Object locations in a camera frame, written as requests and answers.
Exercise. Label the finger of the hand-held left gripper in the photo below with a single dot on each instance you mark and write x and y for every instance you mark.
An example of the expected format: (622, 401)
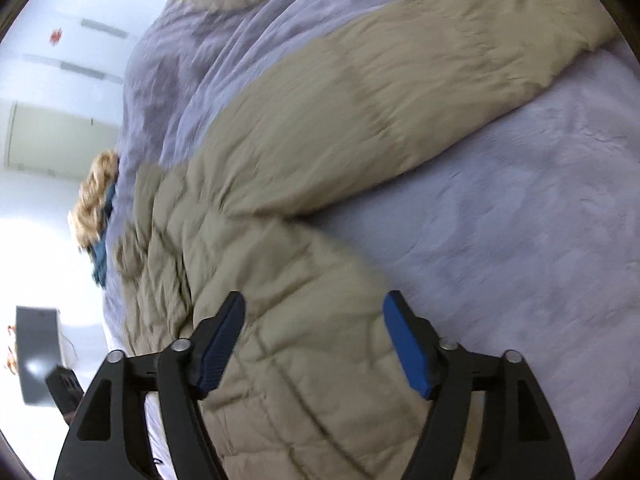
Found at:
(64, 386)

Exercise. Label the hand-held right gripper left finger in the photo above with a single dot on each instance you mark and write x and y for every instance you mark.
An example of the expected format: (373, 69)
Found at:
(220, 355)

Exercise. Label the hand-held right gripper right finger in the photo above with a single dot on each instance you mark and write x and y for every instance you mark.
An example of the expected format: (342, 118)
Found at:
(407, 345)

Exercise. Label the beige puffer jacket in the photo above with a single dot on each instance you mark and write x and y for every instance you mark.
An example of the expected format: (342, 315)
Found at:
(300, 185)

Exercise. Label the dark grey panel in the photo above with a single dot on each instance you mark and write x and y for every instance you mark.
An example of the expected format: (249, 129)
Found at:
(35, 350)

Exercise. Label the dark teal cloth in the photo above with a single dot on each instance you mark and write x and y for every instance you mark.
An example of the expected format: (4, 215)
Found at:
(102, 255)

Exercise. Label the lavender embossed blanket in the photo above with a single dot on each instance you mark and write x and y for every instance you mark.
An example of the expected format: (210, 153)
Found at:
(525, 210)

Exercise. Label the yellow striped cloth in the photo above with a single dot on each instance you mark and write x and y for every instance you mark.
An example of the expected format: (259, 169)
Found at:
(92, 200)

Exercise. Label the pale beige door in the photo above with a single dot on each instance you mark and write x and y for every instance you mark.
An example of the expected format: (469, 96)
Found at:
(55, 135)

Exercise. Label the white wardrobe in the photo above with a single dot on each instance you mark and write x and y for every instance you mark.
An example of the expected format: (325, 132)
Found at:
(75, 10)

